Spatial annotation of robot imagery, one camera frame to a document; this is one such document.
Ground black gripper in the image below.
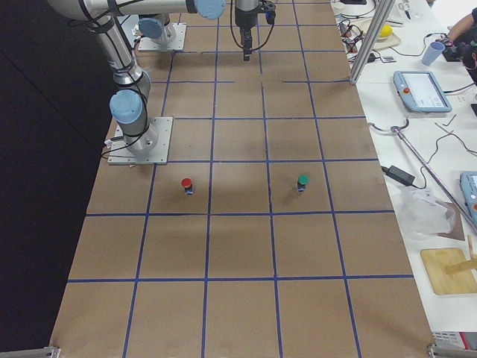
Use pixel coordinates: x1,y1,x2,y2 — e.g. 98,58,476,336
235,0,259,61

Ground green push button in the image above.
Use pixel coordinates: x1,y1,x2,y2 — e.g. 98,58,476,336
297,175,309,192

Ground red push button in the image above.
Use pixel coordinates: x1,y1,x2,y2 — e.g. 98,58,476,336
181,178,194,195

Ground yellow lemon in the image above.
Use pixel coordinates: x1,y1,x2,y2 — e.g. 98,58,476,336
379,25,393,40

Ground beige plate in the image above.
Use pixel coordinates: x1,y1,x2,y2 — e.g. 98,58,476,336
373,34,401,51

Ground metal walking cane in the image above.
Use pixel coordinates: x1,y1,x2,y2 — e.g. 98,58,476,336
368,120,476,231

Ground blue teach pendant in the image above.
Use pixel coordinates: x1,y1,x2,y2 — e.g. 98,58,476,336
460,172,476,230
393,71,452,113

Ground light blue plastic cup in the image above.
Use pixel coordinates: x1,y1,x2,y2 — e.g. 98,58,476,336
421,41,446,66

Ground black power adapter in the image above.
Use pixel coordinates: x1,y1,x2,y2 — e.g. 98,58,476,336
385,166,415,186

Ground person at desk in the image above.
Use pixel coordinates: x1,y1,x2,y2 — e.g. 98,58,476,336
446,8,476,82

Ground clear plastic bag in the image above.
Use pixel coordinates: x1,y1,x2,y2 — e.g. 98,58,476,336
391,187,458,241

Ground wooden cutting board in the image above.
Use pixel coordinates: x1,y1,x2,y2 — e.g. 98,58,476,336
420,248,476,295

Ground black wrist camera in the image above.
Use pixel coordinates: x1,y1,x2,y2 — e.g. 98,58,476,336
259,0,276,25

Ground circuit board with wires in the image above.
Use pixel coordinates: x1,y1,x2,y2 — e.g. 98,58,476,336
337,19,364,45

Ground aluminium frame post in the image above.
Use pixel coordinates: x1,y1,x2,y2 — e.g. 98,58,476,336
349,0,395,85

